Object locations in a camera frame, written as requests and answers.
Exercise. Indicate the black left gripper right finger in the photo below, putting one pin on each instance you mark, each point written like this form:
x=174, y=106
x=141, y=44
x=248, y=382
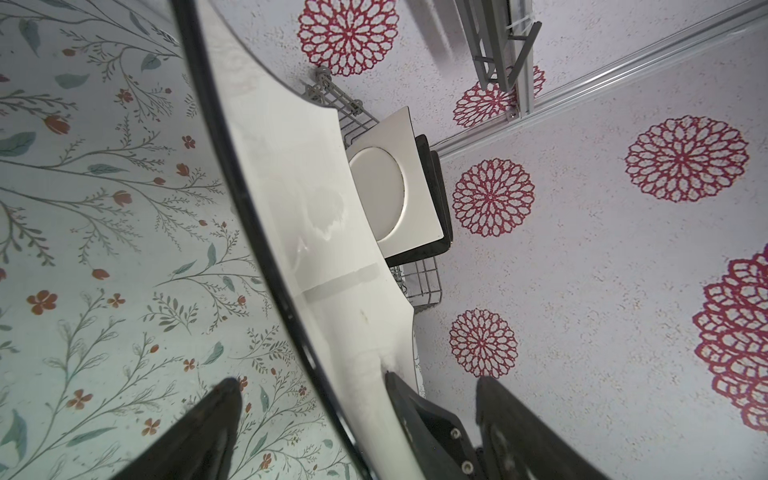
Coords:
x=516, y=444

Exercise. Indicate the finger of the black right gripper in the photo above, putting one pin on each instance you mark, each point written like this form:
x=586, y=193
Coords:
x=436, y=436

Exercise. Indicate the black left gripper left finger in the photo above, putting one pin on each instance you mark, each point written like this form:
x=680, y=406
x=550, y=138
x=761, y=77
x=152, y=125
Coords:
x=199, y=446

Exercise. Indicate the white square plate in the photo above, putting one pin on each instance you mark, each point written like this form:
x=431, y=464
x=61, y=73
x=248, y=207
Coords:
x=391, y=185
x=286, y=169

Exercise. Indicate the floral table mat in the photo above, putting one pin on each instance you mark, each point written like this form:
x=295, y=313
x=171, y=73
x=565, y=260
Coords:
x=128, y=290

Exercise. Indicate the grey wire dish rack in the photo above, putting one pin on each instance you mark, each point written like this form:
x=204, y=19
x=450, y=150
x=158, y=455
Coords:
x=419, y=281

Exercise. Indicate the grey wall shelf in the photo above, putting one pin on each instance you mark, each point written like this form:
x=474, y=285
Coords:
x=500, y=35

